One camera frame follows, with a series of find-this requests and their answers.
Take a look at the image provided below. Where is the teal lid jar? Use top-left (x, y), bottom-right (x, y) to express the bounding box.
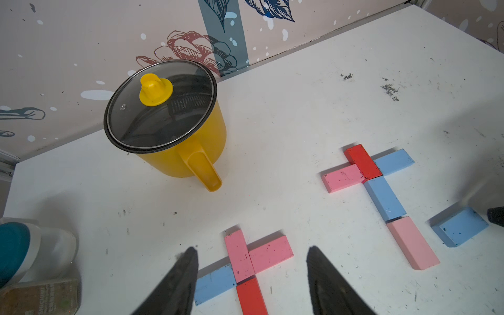
top-left (1, 221), bottom-right (77, 287)

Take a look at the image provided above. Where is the pink block cluster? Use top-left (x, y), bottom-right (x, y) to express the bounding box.
top-left (321, 164), bottom-right (365, 194)

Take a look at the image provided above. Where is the red block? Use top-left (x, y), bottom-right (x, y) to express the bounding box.
top-left (344, 144), bottom-right (383, 182)
top-left (236, 276), bottom-right (269, 315)

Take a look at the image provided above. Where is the blue block cluster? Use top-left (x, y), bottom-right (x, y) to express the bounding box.
top-left (374, 149), bottom-right (415, 176)

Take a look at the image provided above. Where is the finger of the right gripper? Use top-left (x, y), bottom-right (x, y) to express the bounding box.
top-left (487, 207), bottom-right (504, 227)

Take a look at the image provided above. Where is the blue block table edge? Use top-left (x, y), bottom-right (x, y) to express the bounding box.
top-left (429, 207), bottom-right (489, 248)

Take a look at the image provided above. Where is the glass lid yellow knob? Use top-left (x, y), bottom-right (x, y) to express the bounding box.
top-left (104, 60), bottom-right (217, 154)

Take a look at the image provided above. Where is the yellow pot with handle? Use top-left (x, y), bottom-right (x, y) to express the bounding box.
top-left (139, 102), bottom-right (227, 192)

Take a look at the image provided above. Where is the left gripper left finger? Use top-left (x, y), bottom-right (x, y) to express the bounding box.
top-left (133, 247), bottom-right (198, 315)

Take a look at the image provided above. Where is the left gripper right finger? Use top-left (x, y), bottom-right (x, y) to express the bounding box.
top-left (307, 246), bottom-right (375, 315)

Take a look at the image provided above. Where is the brown spice jar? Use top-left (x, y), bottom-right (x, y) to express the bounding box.
top-left (1, 278), bottom-right (81, 315)

